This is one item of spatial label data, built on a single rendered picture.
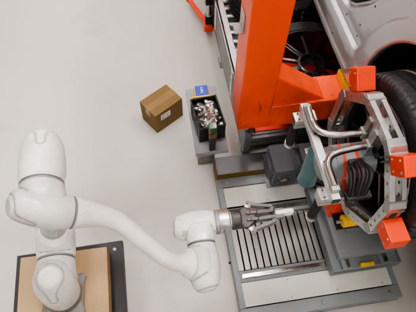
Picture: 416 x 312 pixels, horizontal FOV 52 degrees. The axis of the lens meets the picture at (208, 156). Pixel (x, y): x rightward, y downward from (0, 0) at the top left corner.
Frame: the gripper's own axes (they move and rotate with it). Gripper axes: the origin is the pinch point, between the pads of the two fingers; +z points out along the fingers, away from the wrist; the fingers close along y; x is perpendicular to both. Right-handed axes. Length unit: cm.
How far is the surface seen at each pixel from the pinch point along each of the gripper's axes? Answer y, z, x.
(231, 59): -120, 5, -44
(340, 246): -2, 40, -60
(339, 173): -10.7, 23.5, 5.1
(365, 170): -2.0, 25.1, 21.8
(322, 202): 2.5, 11.8, 10.1
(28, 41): -197, -133, -83
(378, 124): -15.6, 32.5, 28.0
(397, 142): -7.2, 35.6, 29.1
